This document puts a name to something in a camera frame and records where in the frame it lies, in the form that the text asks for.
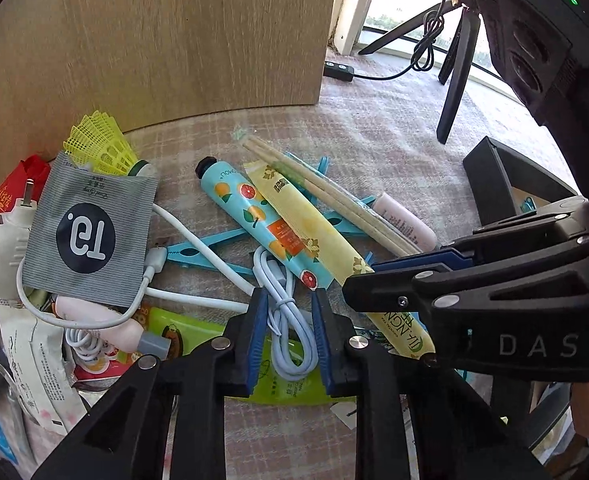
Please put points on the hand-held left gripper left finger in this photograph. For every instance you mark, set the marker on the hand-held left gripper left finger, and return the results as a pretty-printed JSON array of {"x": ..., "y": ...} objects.
[{"x": 254, "y": 345}]

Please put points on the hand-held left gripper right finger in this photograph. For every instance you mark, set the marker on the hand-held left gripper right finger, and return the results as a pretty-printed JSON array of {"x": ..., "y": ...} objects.
[{"x": 324, "y": 345}]

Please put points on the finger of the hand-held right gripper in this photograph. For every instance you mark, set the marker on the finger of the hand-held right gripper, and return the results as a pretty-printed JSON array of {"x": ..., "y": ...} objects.
[
  {"x": 524, "y": 230},
  {"x": 474, "y": 300}
]

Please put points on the black storage container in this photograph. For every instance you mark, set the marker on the black storage container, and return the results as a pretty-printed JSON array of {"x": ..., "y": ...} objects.
[{"x": 499, "y": 180}]

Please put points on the green sachet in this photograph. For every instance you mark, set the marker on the green sachet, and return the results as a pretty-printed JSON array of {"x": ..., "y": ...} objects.
[{"x": 199, "y": 332}]

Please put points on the black tripod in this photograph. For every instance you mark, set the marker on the black tripod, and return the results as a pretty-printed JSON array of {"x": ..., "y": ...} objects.
[{"x": 457, "y": 75}]

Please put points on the pink bottle with grey cap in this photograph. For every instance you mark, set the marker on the pink bottle with grey cap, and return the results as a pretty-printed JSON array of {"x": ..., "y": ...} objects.
[
  {"x": 404, "y": 220},
  {"x": 109, "y": 327}
]

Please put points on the long yellow sachet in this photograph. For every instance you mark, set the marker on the long yellow sachet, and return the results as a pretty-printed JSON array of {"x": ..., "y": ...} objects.
[{"x": 304, "y": 225}]

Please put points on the orange print hand cream tube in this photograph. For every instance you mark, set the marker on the orange print hand cream tube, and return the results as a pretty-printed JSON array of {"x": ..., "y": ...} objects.
[{"x": 254, "y": 215}]

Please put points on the wrapped wooden chopsticks pair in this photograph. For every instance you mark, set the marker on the wrapped wooden chopsticks pair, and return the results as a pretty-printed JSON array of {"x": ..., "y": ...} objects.
[{"x": 324, "y": 192}]

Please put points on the orange and white sachet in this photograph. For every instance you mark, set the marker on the orange and white sachet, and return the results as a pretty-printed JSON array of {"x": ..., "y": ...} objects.
[{"x": 99, "y": 367}]

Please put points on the grey sachet with black circle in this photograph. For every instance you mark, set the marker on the grey sachet with black circle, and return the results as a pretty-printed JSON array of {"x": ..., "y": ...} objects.
[{"x": 89, "y": 240}]

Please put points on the white paper packet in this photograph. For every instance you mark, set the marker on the white paper packet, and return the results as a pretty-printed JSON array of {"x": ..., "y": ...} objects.
[{"x": 29, "y": 360}]

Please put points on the yellow shuttlecock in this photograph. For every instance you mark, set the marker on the yellow shuttlecock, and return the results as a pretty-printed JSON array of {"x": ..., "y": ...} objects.
[{"x": 99, "y": 145}]

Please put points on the white plug adapter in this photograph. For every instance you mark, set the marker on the white plug adapter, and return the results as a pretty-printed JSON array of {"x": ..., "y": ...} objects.
[{"x": 7, "y": 250}]

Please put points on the red fabric pouch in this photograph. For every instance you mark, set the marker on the red fabric pouch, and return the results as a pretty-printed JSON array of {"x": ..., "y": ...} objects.
[{"x": 12, "y": 190}]

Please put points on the large wooden board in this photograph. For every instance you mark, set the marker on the large wooden board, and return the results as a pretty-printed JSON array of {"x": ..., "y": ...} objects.
[{"x": 149, "y": 35}]

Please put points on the white window frame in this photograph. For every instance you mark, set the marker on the white window frame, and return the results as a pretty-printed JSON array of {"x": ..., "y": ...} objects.
[{"x": 352, "y": 5}]

